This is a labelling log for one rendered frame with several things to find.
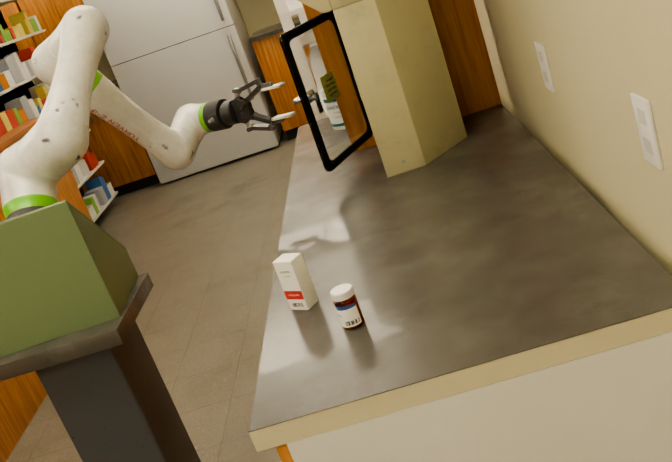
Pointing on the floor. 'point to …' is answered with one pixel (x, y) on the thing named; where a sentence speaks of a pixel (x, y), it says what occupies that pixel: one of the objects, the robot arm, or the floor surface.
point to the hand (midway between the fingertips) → (280, 101)
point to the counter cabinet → (526, 417)
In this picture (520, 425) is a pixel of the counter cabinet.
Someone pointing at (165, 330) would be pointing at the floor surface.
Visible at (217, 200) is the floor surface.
